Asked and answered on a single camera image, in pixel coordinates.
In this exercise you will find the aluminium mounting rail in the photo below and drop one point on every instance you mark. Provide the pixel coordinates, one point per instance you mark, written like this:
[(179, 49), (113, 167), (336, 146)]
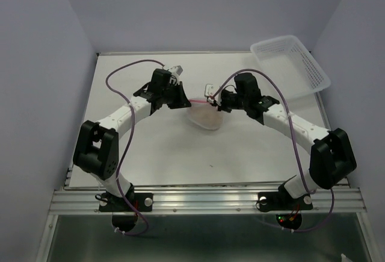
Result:
[(228, 199)]

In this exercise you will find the white plastic basket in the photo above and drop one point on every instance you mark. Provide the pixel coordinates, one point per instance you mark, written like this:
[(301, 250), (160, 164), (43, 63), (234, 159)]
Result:
[(291, 66)]

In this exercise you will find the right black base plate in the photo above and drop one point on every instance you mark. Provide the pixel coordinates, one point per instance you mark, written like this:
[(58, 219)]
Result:
[(276, 201)]

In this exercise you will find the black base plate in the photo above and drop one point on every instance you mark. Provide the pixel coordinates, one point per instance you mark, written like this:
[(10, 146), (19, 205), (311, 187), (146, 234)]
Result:
[(109, 203), (276, 201)]

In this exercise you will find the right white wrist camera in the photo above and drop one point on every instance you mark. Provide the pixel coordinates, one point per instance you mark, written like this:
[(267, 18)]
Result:
[(210, 91)]

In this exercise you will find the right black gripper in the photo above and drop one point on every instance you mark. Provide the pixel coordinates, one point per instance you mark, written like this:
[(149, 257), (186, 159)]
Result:
[(221, 106)]

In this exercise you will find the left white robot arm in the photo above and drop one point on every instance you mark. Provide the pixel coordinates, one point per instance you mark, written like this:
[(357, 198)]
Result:
[(97, 147)]

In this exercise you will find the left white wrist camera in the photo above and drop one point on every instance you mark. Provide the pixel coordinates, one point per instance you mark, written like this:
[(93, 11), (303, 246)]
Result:
[(175, 70)]

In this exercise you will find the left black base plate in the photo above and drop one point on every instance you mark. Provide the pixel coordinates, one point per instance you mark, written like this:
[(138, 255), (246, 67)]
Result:
[(109, 203)]

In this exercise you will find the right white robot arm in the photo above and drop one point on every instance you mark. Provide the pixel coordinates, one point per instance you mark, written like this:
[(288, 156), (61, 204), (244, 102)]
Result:
[(331, 154)]

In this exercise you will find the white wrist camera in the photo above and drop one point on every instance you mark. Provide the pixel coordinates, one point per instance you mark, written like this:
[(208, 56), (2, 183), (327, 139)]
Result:
[(175, 70), (210, 91)]

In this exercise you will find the white mesh laundry bag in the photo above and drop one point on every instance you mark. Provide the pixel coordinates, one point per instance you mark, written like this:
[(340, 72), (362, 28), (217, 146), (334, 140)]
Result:
[(204, 115)]

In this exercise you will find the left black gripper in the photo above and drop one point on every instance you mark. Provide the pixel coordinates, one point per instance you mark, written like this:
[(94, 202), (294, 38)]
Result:
[(181, 101)]

